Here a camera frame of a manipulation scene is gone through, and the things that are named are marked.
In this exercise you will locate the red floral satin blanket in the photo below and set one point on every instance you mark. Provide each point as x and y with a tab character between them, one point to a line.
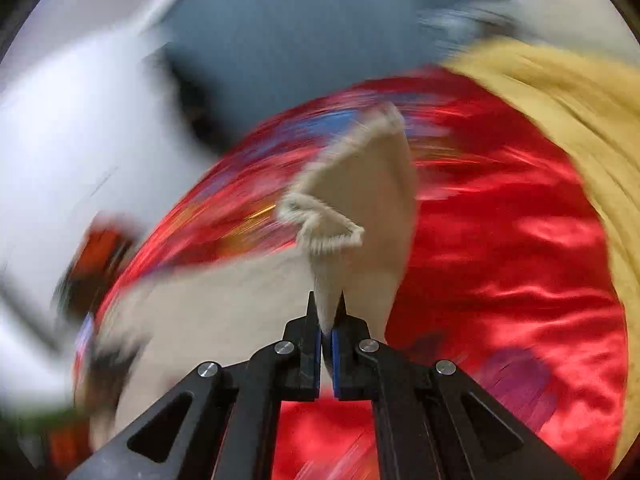
500	260

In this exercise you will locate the beige pants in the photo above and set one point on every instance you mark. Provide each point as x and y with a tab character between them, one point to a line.
225	320

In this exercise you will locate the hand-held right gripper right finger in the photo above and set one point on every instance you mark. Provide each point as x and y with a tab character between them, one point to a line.
336	360

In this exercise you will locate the yellow knitted blanket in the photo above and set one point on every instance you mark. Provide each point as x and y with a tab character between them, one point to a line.
575	110

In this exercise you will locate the blue curtain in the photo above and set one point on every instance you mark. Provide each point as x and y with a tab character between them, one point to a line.
300	35

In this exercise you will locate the blue striped cloth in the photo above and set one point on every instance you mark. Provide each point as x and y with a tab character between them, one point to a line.
460	22

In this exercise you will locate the orange cloth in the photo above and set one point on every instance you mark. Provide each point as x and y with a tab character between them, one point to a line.
100	250

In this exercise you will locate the black clothes hanging on wall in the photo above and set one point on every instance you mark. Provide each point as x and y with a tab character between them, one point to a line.
195	105

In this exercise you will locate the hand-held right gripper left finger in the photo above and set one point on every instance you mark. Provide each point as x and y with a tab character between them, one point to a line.
316	360

